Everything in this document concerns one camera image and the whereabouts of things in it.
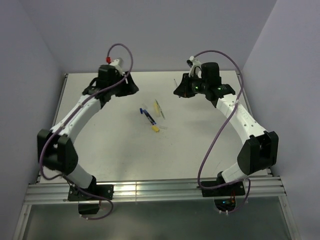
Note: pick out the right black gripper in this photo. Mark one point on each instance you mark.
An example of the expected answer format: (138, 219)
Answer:
(183, 90)

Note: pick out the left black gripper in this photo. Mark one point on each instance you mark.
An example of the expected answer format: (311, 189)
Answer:
(129, 88)

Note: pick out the yellow highlighter cap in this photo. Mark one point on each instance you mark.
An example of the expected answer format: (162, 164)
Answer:
(155, 128)

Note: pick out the yellow highlighter pen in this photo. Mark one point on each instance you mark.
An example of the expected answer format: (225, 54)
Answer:
(156, 109)

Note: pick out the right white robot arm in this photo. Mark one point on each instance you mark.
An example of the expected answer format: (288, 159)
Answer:
(259, 146)

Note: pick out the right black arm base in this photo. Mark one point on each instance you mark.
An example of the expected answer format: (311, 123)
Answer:
(224, 197)

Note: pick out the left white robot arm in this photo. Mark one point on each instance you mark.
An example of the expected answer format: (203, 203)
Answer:
(55, 146)

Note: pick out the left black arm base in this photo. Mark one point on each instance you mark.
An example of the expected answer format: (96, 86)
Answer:
(90, 200)

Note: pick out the blue barrel pen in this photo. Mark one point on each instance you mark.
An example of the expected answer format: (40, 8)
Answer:
(151, 120)

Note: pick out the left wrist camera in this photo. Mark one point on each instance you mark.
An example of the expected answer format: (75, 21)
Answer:
(116, 63)

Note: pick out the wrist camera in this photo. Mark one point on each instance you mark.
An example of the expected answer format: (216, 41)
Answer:
(195, 66)
(116, 63)

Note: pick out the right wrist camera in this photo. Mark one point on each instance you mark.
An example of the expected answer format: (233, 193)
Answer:
(195, 66)

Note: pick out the aluminium rail frame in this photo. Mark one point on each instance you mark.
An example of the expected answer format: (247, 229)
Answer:
(156, 195)

